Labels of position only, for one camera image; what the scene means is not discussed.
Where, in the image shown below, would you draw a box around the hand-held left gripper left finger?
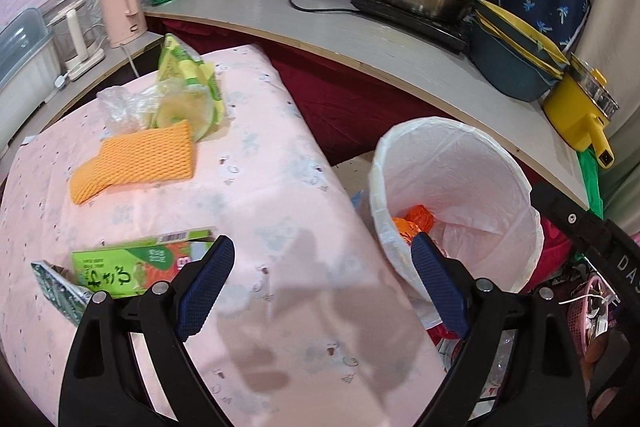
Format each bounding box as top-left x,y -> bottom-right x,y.
59,234 -> 236,427

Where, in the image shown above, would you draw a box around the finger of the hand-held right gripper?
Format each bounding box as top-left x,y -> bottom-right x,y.
530,181 -> 610,259

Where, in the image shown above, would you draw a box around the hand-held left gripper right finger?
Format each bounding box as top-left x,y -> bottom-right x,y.
410,232 -> 591,427

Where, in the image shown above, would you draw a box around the orange snack packet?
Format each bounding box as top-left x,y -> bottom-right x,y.
391,217 -> 417,242

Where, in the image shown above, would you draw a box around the orange plastic bag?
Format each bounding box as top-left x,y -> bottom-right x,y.
404,204 -> 436,235

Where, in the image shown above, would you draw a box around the green carton box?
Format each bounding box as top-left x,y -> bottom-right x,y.
71,227 -> 218,299

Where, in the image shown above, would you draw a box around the bin with white liner bag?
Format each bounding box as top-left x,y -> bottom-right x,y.
367,117 -> 545,303

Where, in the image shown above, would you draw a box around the green plastic bag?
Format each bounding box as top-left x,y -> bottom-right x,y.
577,149 -> 606,220

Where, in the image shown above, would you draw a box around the pink plastic basket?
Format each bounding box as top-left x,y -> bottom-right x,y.
565,274 -> 618,358

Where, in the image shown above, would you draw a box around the yellow electric pot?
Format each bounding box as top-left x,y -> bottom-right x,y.
542,52 -> 621,168

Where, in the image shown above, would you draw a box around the pink printed blanket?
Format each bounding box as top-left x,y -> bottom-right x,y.
0,44 -> 451,427

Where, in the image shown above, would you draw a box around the orange foam net sleeve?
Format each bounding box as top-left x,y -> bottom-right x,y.
69,119 -> 195,206

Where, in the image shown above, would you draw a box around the stacked dark and yellow bowls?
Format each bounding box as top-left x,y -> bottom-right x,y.
467,12 -> 561,102

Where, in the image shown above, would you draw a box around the green yellow snack packet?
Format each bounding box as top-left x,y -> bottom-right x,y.
150,33 -> 224,142

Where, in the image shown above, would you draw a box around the clear plastic bag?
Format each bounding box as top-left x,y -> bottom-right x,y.
96,84 -> 161,132

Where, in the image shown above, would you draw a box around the red cloth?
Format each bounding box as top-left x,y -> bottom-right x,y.
162,19 -> 576,268

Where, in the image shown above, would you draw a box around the beige curtain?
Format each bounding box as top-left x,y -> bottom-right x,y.
570,0 -> 640,188

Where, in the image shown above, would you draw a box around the black induction cooktop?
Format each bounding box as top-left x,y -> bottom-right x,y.
350,0 -> 473,54

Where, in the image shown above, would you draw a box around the white glass kettle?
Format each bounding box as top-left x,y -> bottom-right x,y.
48,0 -> 106,82

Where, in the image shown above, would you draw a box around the white dish box clear lid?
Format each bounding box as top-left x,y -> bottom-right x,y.
0,8 -> 61,148

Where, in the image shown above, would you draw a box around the pink electric kettle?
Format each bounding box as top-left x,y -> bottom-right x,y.
96,0 -> 148,49

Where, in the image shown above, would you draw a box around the white kettle cable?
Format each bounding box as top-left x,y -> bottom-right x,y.
122,46 -> 143,80

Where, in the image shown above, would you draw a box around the black power cable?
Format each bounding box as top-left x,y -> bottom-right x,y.
289,0 -> 358,14

